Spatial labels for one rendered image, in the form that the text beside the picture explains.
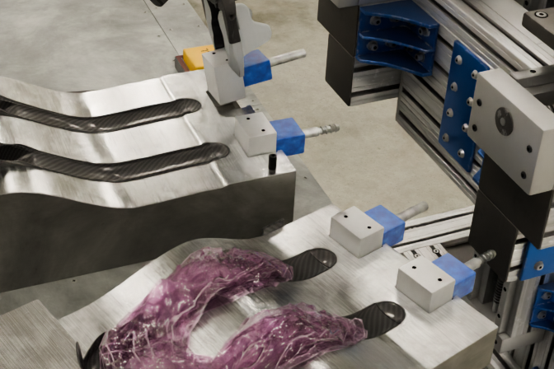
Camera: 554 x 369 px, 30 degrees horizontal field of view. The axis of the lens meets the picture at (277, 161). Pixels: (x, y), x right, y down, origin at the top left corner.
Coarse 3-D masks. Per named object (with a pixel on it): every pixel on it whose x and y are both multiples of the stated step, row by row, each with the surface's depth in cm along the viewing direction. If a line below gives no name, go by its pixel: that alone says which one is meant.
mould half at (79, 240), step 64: (0, 128) 119; (128, 128) 129; (192, 128) 129; (0, 192) 109; (64, 192) 113; (128, 192) 118; (192, 192) 118; (256, 192) 122; (0, 256) 113; (64, 256) 116; (128, 256) 120
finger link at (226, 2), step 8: (224, 0) 123; (232, 0) 123; (224, 8) 123; (232, 8) 123; (224, 16) 124; (232, 16) 124; (232, 24) 124; (232, 32) 125; (232, 40) 126; (240, 40) 126
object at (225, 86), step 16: (224, 48) 133; (208, 64) 131; (224, 64) 129; (256, 64) 131; (272, 64) 134; (208, 80) 134; (224, 80) 130; (240, 80) 131; (256, 80) 132; (224, 96) 131; (240, 96) 132
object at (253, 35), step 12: (240, 12) 126; (240, 24) 126; (252, 24) 127; (264, 24) 128; (240, 36) 127; (252, 36) 127; (264, 36) 128; (228, 48) 127; (240, 48) 127; (252, 48) 128; (228, 60) 128; (240, 60) 128; (240, 72) 129
